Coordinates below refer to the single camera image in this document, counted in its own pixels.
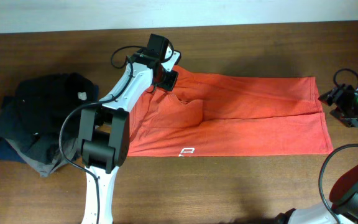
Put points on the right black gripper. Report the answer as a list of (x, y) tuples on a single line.
[(339, 96)]

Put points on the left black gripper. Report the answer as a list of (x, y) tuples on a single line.
[(170, 81)]

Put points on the red orange t-shirt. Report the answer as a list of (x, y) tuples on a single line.
[(210, 114)]

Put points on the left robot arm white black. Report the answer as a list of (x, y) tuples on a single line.
[(104, 132)]

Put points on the black folded garment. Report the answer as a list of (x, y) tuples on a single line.
[(35, 114)]

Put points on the grey folded garment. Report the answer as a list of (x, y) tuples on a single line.
[(42, 165)]

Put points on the navy blue folded garment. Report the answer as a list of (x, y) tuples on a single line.
[(7, 152)]

